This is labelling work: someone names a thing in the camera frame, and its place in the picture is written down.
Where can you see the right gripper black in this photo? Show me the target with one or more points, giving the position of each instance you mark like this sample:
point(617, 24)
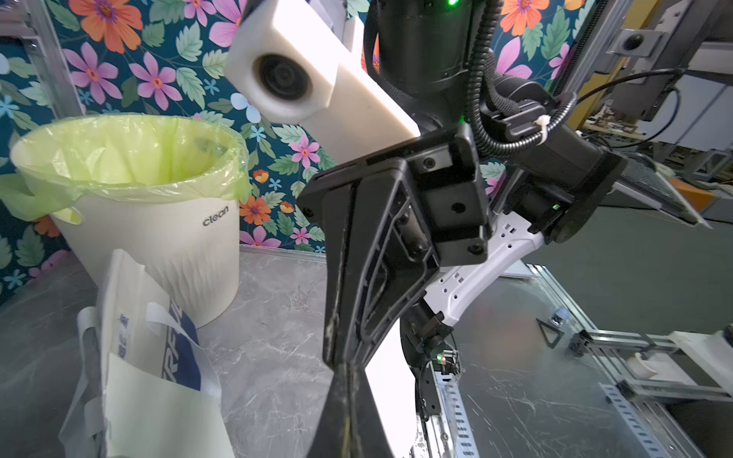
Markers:
point(390, 219)

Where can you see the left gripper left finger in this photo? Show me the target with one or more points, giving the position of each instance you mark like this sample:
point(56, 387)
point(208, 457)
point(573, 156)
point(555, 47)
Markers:
point(332, 438)

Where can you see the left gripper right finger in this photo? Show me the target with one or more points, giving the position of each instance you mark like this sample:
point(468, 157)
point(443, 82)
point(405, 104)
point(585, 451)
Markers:
point(365, 435)

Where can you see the torn white receipt piece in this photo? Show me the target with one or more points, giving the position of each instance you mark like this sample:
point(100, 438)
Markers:
point(392, 384)

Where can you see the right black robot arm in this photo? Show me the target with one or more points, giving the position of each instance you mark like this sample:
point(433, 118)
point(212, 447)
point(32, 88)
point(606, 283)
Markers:
point(541, 179)

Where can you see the white trash bin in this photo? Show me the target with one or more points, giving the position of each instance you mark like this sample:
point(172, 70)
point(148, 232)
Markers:
point(191, 249)

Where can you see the right bag white receipt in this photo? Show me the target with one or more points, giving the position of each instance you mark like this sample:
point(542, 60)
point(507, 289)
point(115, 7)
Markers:
point(146, 416)

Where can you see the right blue white bag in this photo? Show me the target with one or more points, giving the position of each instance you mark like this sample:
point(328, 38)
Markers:
point(136, 320)

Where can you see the yellow-green bin liner bag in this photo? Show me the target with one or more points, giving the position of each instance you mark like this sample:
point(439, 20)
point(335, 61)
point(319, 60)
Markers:
point(132, 158)

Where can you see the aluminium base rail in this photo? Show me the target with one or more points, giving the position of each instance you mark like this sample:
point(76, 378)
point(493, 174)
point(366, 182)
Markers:
point(446, 430)

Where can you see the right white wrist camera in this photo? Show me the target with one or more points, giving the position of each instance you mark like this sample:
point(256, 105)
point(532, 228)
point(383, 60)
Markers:
point(299, 62)

